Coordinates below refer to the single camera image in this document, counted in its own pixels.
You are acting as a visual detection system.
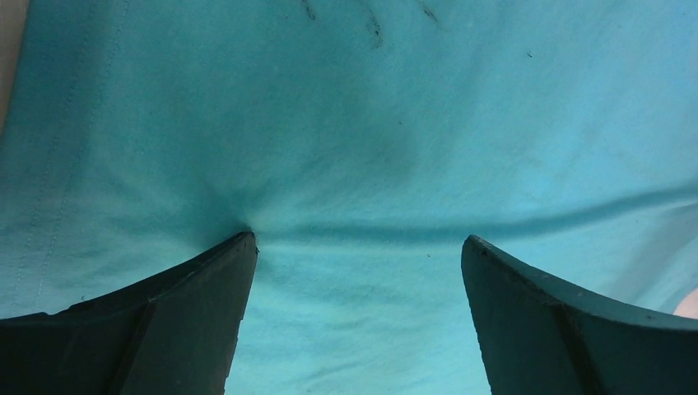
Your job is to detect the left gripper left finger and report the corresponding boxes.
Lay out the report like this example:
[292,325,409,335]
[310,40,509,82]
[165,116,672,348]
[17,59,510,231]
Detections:
[1,232,258,394]

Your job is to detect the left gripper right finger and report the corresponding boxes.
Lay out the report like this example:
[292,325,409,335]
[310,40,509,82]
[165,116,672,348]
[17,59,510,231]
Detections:
[461,235,697,394]

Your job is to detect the teal t shirt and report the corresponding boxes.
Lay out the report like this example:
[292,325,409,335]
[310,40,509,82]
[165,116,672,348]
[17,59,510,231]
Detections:
[1,1,697,394]

